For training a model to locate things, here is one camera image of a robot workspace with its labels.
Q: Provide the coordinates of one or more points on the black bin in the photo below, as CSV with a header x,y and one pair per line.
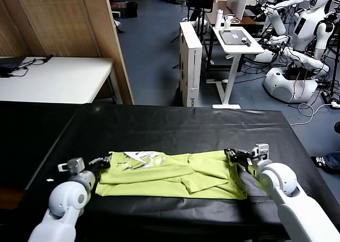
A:
x,y
132,10

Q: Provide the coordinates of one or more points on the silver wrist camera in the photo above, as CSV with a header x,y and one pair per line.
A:
x,y
261,150
75,165

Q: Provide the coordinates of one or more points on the brown wooden desk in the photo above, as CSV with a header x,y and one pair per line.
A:
x,y
247,21

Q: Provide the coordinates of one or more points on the tall white cardboard box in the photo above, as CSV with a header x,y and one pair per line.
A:
x,y
191,66

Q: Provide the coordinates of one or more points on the black tripod pole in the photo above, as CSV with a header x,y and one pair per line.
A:
x,y
335,66

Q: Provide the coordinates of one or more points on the white robot shell piece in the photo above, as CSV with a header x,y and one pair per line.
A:
x,y
265,56

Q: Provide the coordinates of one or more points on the white humanoid robot with head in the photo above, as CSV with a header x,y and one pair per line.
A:
x,y
305,32

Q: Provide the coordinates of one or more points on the yellow-green t-shirt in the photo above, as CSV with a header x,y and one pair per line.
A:
x,y
164,180

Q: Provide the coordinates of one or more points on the black plastic table cover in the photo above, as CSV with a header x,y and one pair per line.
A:
x,y
186,125

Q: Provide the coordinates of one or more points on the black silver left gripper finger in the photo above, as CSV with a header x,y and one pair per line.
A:
x,y
96,161
106,163

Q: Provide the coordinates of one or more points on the white thermos bottle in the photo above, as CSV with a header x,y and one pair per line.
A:
x,y
219,20

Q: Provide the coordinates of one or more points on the blue jeans leg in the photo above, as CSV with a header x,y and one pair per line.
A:
x,y
334,162

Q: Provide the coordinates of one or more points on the black power strip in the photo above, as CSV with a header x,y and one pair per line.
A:
x,y
326,97

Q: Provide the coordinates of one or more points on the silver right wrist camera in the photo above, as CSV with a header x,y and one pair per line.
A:
x,y
261,150

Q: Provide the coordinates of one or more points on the white curved panel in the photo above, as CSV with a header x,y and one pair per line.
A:
x,y
239,2

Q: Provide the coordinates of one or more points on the small black device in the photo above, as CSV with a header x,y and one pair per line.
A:
x,y
247,42

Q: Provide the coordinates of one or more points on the wooden partition panel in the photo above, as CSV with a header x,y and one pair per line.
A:
x,y
66,18

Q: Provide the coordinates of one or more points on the white rectangular table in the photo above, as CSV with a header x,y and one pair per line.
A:
x,y
66,79

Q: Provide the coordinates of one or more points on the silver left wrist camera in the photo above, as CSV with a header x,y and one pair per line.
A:
x,y
75,165

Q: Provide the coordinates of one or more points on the white jointed robot arm segment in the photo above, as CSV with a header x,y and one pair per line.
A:
x,y
305,59

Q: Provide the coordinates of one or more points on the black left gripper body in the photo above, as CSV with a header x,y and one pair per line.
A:
x,y
95,169

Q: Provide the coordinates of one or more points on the black pouch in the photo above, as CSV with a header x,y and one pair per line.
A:
x,y
9,67

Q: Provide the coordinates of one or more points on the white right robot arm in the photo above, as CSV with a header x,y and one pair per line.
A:
x,y
281,183

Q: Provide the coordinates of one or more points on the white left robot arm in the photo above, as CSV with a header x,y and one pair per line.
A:
x,y
66,199

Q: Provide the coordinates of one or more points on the white headless humanoid robot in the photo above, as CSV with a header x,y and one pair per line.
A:
x,y
276,21

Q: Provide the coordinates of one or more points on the white rounded robot base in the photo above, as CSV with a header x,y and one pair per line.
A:
x,y
281,89

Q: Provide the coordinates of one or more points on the grey closed laptop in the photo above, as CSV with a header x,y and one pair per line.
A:
x,y
233,37

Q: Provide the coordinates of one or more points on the small white desk gadget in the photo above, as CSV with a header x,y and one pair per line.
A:
x,y
228,22

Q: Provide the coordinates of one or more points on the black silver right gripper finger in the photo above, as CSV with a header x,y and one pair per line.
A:
x,y
237,152
231,158

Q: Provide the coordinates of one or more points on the white height-adjustable side desk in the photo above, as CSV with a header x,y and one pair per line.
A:
x,y
239,49

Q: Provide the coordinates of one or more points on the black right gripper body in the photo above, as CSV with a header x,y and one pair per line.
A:
x,y
245,161

